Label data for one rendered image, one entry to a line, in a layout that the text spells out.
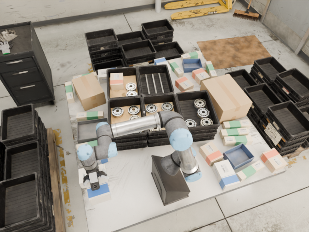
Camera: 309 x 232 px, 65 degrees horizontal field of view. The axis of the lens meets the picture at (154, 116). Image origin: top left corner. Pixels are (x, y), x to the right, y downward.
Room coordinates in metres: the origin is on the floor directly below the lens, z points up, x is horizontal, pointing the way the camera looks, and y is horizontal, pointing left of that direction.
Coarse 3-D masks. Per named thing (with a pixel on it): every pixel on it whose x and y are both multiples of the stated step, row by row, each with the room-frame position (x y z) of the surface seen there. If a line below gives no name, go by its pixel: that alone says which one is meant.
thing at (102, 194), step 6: (102, 168) 0.67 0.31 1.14; (102, 180) 0.59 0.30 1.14; (90, 186) 0.55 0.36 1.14; (102, 186) 0.55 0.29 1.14; (108, 186) 0.56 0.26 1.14; (90, 192) 0.52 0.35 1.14; (96, 192) 0.52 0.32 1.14; (102, 192) 0.52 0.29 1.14; (108, 192) 0.52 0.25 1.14; (90, 198) 0.48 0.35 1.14; (96, 198) 0.49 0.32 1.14; (102, 198) 0.50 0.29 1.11; (108, 198) 0.51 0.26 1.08
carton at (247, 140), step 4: (228, 136) 1.19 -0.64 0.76; (232, 136) 1.19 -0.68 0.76; (236, 136) 1.19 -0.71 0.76; (240, 136) 1.19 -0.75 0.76; (244, 136) 1.19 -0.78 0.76; (248, 136) 1.19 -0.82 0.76; (224, 140) 1.15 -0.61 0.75; (228, 140) 1.14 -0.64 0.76; (232, 140) 1.15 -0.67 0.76; (236, 140) 1.15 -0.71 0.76; (240, 140) 1.15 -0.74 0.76; (244, 140) 1.15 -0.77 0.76; (248, 140) 1.15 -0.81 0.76; (252, 140) 1.15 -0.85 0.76; (224, 144) 1.13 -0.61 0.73; (228, 144) 1.13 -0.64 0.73; (232, 144) 1.13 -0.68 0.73; (236, 144) 1.13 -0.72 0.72; (244, 144) 1.14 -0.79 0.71; (248, 144) 1.14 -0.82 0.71
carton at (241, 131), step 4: (236, 128) 1.27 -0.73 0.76; (240, 128) 1.27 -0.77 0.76; (244, 128) 1.28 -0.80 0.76; (220, 132) 1.24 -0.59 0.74; (224, 132) 1.23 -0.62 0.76; (228, 132) 1.23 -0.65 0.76; (232, 132) 1.23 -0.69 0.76; (236, 132) 1.23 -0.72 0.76; (240, 132) 1.23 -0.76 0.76; (244, 132) 1.24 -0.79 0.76; (248, 132) 1.24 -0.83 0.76; (220, 136) 1.22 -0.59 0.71; (224, 136) 1.20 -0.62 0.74
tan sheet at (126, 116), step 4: (112, 108) 1.41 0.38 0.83; (124, 108) 1.41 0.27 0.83; (124, 112) 1.36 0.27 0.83; (140, 112) 1.37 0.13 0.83; (112, 116) 1.31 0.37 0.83; (124, 116) 1.32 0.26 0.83; (128, 116) 1.32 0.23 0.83; (140, 116) 1.32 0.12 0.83; (112, 120) 1.27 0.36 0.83; (116, 120) 1.27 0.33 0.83; (120, 120) 1.27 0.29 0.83; (124, 120) 1.28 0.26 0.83
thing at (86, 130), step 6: (90, 120) 1.33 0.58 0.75; (96, 120) 1.34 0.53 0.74; (102, 120) 1.35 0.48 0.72; (78, 126) 1.29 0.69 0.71; (84, 126) 1.29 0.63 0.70; (90, 126) 1.29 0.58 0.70; (78, 132) 1.22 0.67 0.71; (84, 132) 1.22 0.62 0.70; (90, 132) 1.23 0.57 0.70; (78, 138) 1.16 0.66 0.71; (84, 138) 1.16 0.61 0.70; (90, 138) 1.13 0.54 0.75; (96, 138) 1.14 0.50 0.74
